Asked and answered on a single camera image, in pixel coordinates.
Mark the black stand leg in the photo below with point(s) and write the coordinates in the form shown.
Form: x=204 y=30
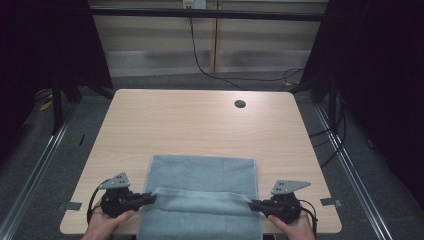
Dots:
x=57 y=110
x=332 y=106

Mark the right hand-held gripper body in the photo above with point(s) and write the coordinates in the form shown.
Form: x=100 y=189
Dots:
x=283 y=205

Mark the light blue towel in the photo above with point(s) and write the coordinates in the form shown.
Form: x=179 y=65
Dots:
x=200 y=173

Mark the black horizontal metal bar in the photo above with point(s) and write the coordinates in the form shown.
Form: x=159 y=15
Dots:
x=150 y=12

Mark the dark curtain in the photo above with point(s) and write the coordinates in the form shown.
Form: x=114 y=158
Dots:
x=383 y=66
x=40 y=43

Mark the person's left hand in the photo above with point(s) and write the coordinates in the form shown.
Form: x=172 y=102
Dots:
x=101 y=228

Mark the small black floor strip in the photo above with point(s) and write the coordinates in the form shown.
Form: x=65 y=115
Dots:
x=82 y=139

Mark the yellow object on floor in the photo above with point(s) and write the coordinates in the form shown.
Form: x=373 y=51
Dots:
x=45 y=106

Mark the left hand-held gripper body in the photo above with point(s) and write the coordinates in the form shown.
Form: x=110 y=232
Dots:
x=115 y=201

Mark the white wall power outlet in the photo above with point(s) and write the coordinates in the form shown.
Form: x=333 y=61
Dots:
x=195 y=4

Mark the metal floor rail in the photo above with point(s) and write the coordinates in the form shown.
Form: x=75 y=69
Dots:
x=36 y=170
x=353 y=173

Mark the grey tape strip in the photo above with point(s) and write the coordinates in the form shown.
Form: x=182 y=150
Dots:
x=73 y=206
x=330 y=202

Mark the person's right hand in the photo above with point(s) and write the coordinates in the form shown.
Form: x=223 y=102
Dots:
x=296 y=230

